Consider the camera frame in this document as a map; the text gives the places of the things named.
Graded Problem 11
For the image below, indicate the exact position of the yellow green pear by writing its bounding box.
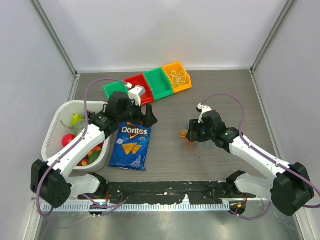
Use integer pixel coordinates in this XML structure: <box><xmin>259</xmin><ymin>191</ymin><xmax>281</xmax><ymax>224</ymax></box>
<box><xmin>71</xmin><ymin>113</ymin><xmax>84</xmax><ymax>127</ymax></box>

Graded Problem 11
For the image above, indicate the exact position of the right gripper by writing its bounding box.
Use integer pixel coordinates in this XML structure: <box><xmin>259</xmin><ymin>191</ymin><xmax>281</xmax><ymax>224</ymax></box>
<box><xmin>186</xmin><ymin>118</ymin><xmax>215</xmax><ymax>142</ymax></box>

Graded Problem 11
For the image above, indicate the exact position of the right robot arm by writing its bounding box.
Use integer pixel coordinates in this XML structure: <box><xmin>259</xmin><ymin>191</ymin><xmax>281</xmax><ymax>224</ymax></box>
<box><xmin>186</xmin><ymin>105</ymin><xmax>315</xmax><ymax>217</ymax></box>

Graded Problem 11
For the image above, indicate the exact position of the green bin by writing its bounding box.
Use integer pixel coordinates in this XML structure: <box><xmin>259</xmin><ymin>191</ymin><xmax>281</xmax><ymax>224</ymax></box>
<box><xmin>143</xmin><ymin>67</ymin><xmax>174</xmax><ymax>101</ymax></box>
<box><xmin>103</xmin><ymin>81</ymin><xmax>129</xmax><ymax>99</ymax></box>

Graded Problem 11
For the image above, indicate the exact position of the green melon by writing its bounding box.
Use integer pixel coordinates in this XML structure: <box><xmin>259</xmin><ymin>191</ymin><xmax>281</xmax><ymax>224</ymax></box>
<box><xmin>73</xmin><ymin>119</ymin><xmax>86</xmax><ymax>137</ymax></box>

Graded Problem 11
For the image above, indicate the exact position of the red apple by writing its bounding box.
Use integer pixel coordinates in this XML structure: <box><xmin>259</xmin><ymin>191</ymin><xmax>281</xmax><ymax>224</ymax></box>
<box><xmin>61</xmin><ymin>133</ymin><xmax>76</xmax><ymax>148</ymax></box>

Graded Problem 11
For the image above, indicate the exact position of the white slotted cable duct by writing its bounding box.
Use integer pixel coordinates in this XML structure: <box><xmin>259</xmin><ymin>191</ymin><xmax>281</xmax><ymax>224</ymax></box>
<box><xmin>53</xmin><ymin>201</ymin><xmax>230</xmax><ymax>213</ymax></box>

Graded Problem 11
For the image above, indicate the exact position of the green lime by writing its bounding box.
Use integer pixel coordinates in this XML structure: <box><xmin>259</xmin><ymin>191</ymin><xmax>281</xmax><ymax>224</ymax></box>
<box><xmin>88</xmin><ymin>151</ymin><xmax>101</xmax><ymax>165</ymax></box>

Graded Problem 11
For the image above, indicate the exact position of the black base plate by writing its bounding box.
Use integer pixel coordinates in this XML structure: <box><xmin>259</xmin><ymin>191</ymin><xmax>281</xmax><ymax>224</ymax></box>
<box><xmin>87</xmin><ymin>181</ymin><xmax>255</xmax><ymax>205</ymax></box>

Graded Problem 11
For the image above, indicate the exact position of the blue Doritos chip bag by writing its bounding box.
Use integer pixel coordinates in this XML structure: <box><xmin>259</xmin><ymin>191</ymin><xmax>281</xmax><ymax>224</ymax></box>
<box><xmin>108</xmin><ymin>122</ymin><xmax>152</xmax><ymax>172</ymax></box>

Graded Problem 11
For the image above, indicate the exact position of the right green bin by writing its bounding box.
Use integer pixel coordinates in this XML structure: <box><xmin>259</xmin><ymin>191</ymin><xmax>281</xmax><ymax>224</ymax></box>
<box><xmin>143</xmin><ymin>67</ymin><xmax>174</xmax><ymax>101</ymax></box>

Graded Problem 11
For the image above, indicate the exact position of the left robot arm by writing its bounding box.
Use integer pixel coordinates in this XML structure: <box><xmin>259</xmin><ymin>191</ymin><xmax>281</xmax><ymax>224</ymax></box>
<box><xmin>30</xmin><ymin>92</ymin><xmax>158</xmax><ymax>208</ymax></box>

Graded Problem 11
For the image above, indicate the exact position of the left frame post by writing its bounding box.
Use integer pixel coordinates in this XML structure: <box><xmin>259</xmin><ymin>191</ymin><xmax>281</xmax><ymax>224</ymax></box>
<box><xmin>30</xmin><ymin>0</ymin><xmax>77</xmax><ymax>77</ymax></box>

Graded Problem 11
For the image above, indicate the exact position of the red bin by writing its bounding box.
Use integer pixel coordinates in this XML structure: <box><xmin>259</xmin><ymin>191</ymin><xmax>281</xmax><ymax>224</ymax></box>
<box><xmin>124</xmin><ymin>73</ymin><xmax>155</xmax><ymax>105</ymax></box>

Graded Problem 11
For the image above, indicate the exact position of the right frame post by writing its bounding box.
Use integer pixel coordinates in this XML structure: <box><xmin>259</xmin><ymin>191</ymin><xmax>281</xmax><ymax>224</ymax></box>
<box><xmin>250</xmin><ymin>0</ymin><xmax>297</xmax><ymax>74</ymax></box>

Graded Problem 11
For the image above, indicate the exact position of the orange bin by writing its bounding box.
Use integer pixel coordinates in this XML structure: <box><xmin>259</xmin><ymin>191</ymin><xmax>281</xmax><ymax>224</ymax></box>
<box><xmin>162</xmin><ymin>62</ymin><xmax>192</xmax><ymax>94</ymax></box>

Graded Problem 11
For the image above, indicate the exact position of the white thin cable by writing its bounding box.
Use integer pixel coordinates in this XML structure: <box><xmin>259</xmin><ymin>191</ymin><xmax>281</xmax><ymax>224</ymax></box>
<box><xmin>169</xmin><ymin>65</ymin><xmax>188</xmax><ymax>88</ymax></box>
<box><xmin>168</xmin><ymin>69</ymin><xmax>188</xmax><ymax>87</ymax></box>

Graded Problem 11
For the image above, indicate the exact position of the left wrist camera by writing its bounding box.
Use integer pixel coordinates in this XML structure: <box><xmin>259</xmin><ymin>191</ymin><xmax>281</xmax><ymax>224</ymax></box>
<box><xmin>125</xmin><ymin>83</ymin><xmax>146</xmax><ymax>107</ymax></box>

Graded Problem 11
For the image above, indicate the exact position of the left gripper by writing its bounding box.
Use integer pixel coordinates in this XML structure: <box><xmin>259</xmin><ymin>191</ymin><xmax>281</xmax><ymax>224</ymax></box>
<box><xmin>118</xmin><ymin>97</ymin><xmax>158</xmax><ymax>128</ymax></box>

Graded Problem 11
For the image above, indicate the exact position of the white fruit basket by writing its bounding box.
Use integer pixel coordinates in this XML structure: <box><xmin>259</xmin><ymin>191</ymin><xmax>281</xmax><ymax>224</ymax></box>
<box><xmin>41</xmin><ymin>100</ymin><xmax>112</xmax><ymax>172</ymax></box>

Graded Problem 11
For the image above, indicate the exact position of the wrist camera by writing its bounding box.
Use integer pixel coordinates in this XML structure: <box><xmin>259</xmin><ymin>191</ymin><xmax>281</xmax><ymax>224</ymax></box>
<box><xmin>125</xmin><ymin>83</ymin><xmax>146</xmax><ymax>107</ymax></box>
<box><xmin>196</xmin><ymin>103</ymin><xmax>212</xmax><ymax>124</ymax></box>

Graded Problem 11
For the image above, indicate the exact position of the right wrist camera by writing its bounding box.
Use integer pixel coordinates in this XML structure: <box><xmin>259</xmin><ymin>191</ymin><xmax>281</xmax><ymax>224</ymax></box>
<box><xmin>196</xmin><ymin>103</ymin><xmax>212</xmax><ymax>124</ymax></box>

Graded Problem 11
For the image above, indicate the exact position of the frame post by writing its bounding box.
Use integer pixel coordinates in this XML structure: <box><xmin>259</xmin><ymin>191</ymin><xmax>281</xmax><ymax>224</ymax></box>
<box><xmin>30</xmin><ymin>0</ymin><xmax>77</xmax><ymax>77</ymax></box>
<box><xmin>250</xmin><ymin>0</ymin><xmax>297</xmax><ymax>74</ymax></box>

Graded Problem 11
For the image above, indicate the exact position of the left green bin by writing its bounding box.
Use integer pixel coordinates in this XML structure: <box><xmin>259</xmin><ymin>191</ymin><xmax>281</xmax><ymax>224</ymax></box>
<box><xmin>103</xmin><ymin>81</ymin><xmax>129</xmax><ymax>99</ymax></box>

